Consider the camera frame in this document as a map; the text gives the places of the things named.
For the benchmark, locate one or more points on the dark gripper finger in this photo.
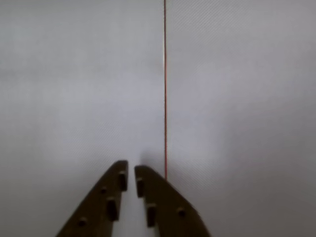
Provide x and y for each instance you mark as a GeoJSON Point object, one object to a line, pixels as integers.
{"type": "Point", "coordinates": [98, 207]}
{"type": "Point", "coordinates": [170, 205]}

